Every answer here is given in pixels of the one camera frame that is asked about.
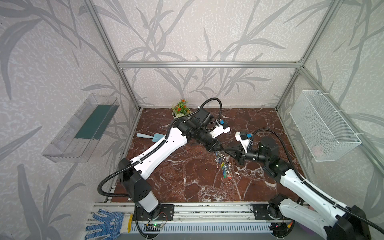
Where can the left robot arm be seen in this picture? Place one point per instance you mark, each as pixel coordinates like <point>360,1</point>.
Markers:
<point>181,130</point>

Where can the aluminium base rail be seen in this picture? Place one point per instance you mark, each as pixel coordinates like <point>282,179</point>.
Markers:
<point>239,212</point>

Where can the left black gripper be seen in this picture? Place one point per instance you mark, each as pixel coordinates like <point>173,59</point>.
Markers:
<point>215,144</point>

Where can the white wire mesh basket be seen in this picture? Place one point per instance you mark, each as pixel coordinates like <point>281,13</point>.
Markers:
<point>326,133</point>

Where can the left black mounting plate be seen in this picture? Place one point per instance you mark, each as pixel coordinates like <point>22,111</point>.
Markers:
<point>163,212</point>

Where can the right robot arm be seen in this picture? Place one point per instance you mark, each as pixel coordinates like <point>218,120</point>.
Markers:
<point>351,222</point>

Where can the clear plastic wall shelf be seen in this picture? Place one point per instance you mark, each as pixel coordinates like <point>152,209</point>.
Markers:
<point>77,140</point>

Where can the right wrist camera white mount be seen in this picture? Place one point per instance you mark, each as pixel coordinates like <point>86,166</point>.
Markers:
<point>244,138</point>

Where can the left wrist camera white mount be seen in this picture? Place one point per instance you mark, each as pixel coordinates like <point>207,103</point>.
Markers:
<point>221,127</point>

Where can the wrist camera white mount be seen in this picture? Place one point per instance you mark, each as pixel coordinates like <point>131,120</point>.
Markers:
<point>244,138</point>
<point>221,127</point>

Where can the potted artificial flower plant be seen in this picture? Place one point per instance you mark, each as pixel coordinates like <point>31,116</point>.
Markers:
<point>181,109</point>

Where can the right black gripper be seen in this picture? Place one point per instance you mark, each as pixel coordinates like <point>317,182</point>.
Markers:
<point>240,154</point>

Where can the blue dotted work glove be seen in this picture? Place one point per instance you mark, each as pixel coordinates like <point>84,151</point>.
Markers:
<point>108,227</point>

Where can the light blue garden trowel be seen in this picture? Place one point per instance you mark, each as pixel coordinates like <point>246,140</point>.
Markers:
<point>155,138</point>

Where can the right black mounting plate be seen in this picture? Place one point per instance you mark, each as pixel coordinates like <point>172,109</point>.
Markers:
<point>261,212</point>

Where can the black mounting plate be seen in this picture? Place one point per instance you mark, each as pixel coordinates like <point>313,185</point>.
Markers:
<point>163,212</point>
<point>261,212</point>

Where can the keyring with coloured key tags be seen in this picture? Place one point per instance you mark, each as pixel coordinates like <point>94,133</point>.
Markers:
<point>223,161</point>

